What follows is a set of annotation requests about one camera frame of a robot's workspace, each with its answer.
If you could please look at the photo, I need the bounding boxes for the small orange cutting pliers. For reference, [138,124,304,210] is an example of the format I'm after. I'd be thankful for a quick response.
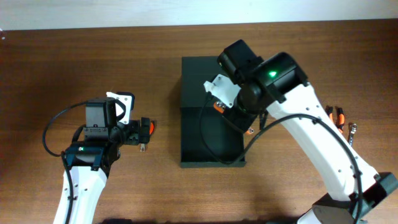
[140,121,155,152]

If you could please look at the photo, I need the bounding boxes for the orange socket bit rail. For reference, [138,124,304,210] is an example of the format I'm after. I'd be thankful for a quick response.
[213,101,257,134]

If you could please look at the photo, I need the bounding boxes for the orange black long-nose pliers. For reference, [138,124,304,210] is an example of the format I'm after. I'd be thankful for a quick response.
[325,106,345,133]

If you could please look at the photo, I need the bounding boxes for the silver combination wrench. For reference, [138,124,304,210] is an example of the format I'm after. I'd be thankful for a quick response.
[348,123,358,146]

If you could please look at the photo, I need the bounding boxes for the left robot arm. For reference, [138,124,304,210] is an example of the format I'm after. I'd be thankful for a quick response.
[54,95,155,223]

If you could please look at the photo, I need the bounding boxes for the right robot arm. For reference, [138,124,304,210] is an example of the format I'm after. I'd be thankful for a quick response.
[218,40,397,223]

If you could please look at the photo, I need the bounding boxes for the dark green open box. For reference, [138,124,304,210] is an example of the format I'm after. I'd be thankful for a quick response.
[180,56,244,168]

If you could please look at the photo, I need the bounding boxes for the right black cable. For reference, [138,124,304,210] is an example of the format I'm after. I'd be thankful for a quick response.
[199,92,364,224]

